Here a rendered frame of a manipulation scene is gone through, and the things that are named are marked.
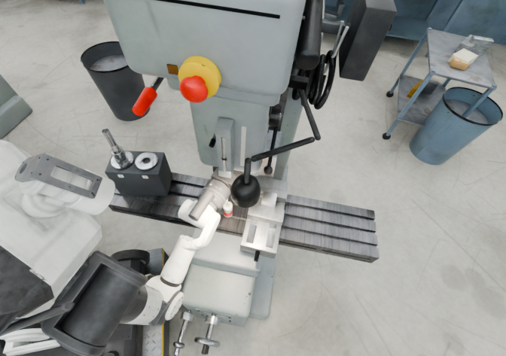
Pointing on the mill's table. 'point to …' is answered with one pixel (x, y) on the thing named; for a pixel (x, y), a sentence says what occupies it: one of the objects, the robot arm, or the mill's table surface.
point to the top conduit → (311, 26)
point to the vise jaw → (266, 214)
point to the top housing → (210, 25)
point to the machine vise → (266, 248)
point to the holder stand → (141, 174)
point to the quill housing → (239, 113)
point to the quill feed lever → (273, 133)
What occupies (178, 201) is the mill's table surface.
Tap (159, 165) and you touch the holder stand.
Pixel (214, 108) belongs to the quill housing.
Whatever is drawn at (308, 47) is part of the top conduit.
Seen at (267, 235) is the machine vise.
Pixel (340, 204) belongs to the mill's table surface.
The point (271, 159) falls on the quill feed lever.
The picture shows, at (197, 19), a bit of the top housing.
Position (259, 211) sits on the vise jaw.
